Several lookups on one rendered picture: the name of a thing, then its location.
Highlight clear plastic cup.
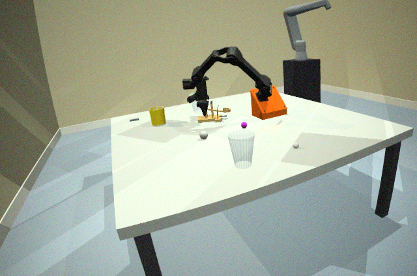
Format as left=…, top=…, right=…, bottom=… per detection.
left=189, top=93, right=202, bottom=113
left=227, top=130, right=255, bottom=169

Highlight yellow mug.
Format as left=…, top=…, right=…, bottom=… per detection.
left=149, top=106, right=165, bottom=127

